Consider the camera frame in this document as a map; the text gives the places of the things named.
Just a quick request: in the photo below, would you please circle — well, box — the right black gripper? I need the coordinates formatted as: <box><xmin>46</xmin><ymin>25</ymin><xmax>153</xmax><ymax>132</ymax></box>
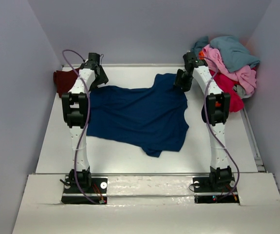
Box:
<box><xmin>173</xmin><ymin>69</ymin><xmax>194</xmax><ymax>94</ymax></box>

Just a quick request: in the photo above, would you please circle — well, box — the navy blue t shirt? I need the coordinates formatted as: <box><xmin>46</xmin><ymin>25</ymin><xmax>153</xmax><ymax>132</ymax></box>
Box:
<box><xmin>87</xmin><ymin>73</ymin><xmax>189</xmax><ymax>157</ymax></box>

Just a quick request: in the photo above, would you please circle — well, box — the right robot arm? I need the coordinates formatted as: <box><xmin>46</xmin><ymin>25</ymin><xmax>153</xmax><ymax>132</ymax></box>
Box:
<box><xmin>174</xmin><ymin>52</ymin><xmax>234</xmax><ymax>193</ymax></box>

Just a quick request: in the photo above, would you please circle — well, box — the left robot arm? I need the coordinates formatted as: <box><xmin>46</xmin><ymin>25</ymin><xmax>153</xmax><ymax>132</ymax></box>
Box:
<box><xmin>61</xmin><ymin>53</ymin><xmax>109</xmax><ymax>193</ymax></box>

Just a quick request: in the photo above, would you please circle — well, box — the folded dark red shirt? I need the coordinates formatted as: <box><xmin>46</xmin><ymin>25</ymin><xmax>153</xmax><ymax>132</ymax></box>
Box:
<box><xmin>53</xmin><ymin>70</ymin><xmax>78</xmax><ymax>98</ymax></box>

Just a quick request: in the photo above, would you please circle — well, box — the grey blue t shirt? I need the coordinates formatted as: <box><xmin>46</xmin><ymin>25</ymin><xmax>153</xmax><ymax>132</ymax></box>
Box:
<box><xmin>190</xmin><ymin>36</ymin><xmax>260</xmax><ymax>68</ymax></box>

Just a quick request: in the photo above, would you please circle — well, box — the magenta t shirt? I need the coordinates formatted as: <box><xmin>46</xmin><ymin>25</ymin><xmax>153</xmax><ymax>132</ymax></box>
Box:
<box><xmin>214</xmin><ymin>73</ymin><xmax>244</xmax><ymax>112</ymax></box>

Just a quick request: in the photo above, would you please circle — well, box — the light pink t shirt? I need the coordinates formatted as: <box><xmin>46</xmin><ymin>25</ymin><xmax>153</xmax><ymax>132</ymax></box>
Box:
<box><xmin>201</xmin><ymin>44</ymin><xmax>257</xmax><ymax>95</ymax></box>

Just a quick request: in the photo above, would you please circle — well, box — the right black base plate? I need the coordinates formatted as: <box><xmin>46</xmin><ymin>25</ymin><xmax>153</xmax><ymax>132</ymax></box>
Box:
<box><xmin>188</xmin><ymin>176</ymin><xmax>240</xmax><ymax>204</ymax></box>

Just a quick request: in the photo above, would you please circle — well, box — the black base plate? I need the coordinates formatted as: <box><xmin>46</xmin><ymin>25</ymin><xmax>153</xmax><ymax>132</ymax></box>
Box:
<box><xmin>188</xmin><ymin>176</ymin><xmax>240</xmax><ymax>204</ymax></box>
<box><xmin>60</xmin><ymin>176</ymin><xmax>108</xmax><ymax>205</ymax></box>

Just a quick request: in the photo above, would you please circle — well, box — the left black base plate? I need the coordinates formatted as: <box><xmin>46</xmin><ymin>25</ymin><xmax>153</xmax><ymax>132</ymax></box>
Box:
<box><xmin>60</xmin><ymin>176</ymin><xmax>108</xmax><ymax>205</ymax></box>

